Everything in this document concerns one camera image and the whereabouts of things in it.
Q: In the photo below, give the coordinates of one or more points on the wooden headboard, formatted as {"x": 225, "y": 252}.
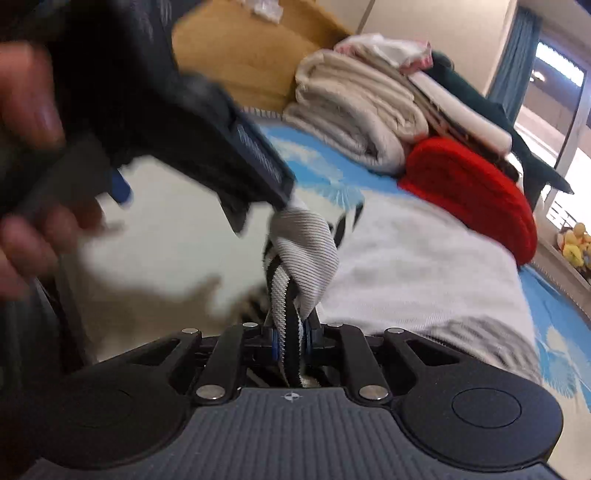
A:
{"x": 240, "y": 50}

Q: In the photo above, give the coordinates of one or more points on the blue white patterned bed sheet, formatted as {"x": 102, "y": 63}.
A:
{"x": 314, "y": 161}

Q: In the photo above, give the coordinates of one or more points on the pink white cloth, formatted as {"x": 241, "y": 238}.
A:
{"x": 383, "y": 48}

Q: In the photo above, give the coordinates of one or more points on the white folded pad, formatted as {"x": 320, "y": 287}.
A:
{"x": 461, "y": 110}

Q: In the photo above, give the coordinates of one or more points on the red folded blanket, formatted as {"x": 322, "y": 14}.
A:
{"x": 471, "y": 194}

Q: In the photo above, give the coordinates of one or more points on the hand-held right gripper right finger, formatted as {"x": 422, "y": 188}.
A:
{"x": 318, "y": 344}

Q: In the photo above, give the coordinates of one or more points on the yellow plush toy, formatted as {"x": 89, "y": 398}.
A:
{"x": 575, "y": 249}

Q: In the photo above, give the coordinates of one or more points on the black white striped garment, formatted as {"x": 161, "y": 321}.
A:
{"x": 415, "y": 267}

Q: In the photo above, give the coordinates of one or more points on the window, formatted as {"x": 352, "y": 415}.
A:
{"x": 568, "y": 115}

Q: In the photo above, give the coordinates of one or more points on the blue curtain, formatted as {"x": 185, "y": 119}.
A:
{"x": 512, "y": 64}

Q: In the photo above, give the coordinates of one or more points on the dark teal cloth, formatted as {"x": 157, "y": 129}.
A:
{"x": 471, "y": 87}

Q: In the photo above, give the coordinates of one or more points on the crumpled clear plastic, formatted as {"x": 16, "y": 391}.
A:
{"x": 264, "y": 9}

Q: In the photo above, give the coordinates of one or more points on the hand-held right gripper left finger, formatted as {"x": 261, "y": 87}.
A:
{"x": 275, "y": 348}

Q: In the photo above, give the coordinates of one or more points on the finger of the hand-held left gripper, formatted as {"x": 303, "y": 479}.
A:
{"x": 235, "y": 214}

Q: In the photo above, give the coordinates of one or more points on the person's left hand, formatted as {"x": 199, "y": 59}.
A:
{"x": 32, "y": 101}

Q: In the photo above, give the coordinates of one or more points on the beige folded blanket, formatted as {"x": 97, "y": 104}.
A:
{"x": 351, "y": 115}

